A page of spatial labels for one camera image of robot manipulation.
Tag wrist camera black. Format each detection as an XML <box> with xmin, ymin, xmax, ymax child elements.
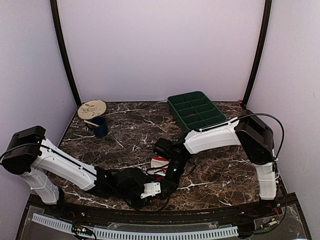
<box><xmin>116</xmin><ymin>168</ymin><xmax>148</xmax><ymax>194</ymax></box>
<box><xmin>153</xmin><ymin>137</ymin><xmax>173</xmax><ymax>159</ymax></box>

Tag right black frame post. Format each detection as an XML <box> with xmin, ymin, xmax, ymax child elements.
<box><xmin>240</xmin><ymin>0</ymin><xmax>273</xmax><ymax>109</ymax></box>

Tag black front rail base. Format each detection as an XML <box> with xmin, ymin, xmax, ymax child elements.
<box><xmin>16</xmin><ymin>193</ymin><xmax>312</xmax><ymax>240</ymax></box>

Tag dark blue cup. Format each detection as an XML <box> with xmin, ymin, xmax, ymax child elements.
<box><xmin>91</xmin><ymin>116</ymin><xmax>109</xmax><ymax>138</ymax></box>

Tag green compartment tray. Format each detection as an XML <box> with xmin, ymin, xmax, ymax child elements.
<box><xmin>167</xmin><ymin>91</ymin><xmax>227</xmax><ymax>132</ymax></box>

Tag left black frame post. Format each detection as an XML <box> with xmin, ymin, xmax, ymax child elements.
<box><xmin>49</xmin><ymin>0</ymin><xmax>82</xmax><ymax>107</ymax></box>

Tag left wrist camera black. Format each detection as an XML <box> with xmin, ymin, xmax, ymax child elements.
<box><xmin>116</xmin><ymin>168</ymin><xmax>148</xmax><ymax>194</ymax></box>

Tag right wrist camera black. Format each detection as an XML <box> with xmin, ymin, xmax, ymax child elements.
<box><xmin>153</xmin><ymin>137</ymin><xmax>173</xmax><ymax>159</ymax></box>

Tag black frame post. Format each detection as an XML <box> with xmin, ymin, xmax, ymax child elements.
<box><xmin>240</xmin><ymin>0</ymin><xmax>273</xmax><ymax>109</ymax></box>
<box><xmin>49</xmin><ymin>0</ymin><xmax>82</xmax><ymax>107</ymax></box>

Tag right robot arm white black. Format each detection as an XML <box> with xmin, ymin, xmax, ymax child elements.
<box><xmin>156</xmin><ymin>110</ymin><xmax>279</xmax><ymax>217</ymax></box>

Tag beige floral plate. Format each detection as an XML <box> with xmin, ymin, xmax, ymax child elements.
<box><xmin>77</xmin><ymin>100</ymin><xmax>107</xmax><ymax>120</ymax></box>

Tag white slotted cable duct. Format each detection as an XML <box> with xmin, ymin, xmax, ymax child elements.
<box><xmin>31</xmin><ymin>213</ymin><xmax>239</xmax><ymax>240</ymax></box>

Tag wooden stick in cup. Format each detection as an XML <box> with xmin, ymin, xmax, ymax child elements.
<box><xmin>84</xmin><ymin>120</ymin><xmax>100</xmax><ymax>127</ymax></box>

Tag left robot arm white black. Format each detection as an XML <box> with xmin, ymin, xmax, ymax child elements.
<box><xmin>0</xmin><ymin>125</ymin><xmax>171</xmax><ymax>218</ymax></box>

